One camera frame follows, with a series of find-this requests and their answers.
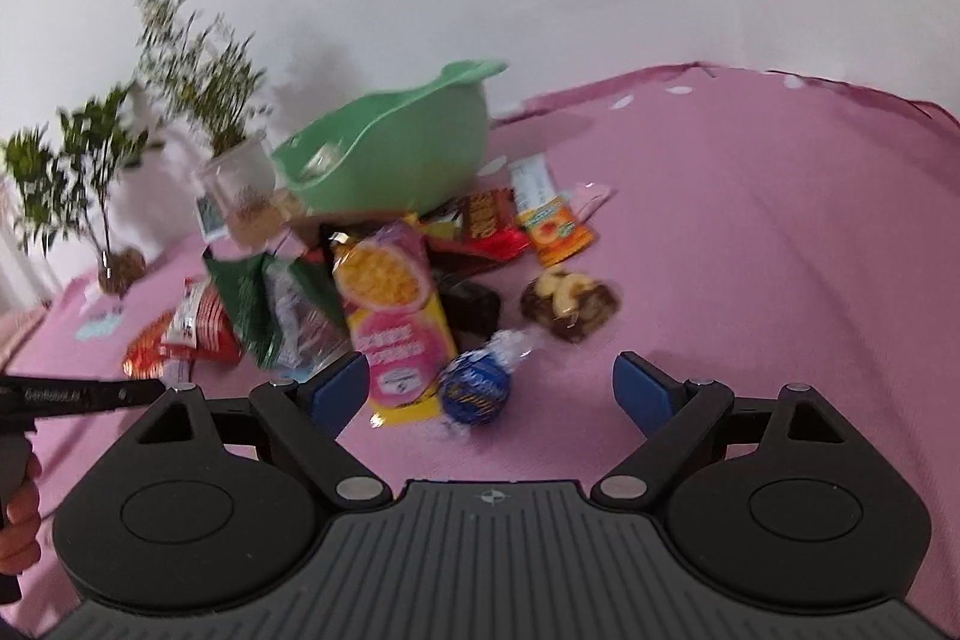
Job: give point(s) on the red packet with gold print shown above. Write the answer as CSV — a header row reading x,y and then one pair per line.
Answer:
x,y
484,227

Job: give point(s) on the clear candy wrapper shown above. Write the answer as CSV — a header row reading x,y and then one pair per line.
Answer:
x,y
319,160

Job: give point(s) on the pink tablecloth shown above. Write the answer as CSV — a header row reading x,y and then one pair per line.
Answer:
x,y
750,235

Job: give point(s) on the small white blue card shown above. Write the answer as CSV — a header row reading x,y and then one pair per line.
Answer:
x,y
210,214

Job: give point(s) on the blue foil chocolate ball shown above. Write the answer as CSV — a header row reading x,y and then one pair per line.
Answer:
x,y
476,389

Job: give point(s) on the green snack packet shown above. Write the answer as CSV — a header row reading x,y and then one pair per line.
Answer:
x,y
247,302

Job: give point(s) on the red white snack packet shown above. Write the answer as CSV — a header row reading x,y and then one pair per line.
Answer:
x,y
199,314

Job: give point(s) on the plant in white pot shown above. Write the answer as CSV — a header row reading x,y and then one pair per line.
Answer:
x,y
240,168

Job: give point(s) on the brown cookie packet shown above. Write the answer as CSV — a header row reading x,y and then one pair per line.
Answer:
x,y
570,302

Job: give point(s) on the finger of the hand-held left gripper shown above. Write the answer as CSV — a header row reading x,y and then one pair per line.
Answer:
x,y
131,392

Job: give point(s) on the orange red snack packet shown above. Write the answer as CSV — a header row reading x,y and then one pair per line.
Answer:
x,y
150,355

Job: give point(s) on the pink yellow snack packet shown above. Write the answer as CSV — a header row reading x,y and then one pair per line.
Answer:
x,y
390,310

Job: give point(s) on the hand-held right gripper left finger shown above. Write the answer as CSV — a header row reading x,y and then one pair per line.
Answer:
x,y
341,389

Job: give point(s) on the white light blue wrapper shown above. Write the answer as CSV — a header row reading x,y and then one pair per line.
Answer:
x,y
534,181

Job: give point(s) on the green plastic bowl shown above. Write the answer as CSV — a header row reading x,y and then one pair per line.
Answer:
x,y
420,145

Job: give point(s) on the plant in glass vase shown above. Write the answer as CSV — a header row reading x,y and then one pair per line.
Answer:
x,y
120,272

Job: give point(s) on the small pink packet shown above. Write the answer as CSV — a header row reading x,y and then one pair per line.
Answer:
x,y
592,197

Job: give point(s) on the person's left hand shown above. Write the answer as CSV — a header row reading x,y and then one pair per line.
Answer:
x,y
19,527

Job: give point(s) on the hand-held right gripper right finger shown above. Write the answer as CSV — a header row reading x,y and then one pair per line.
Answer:
x,y
637,392

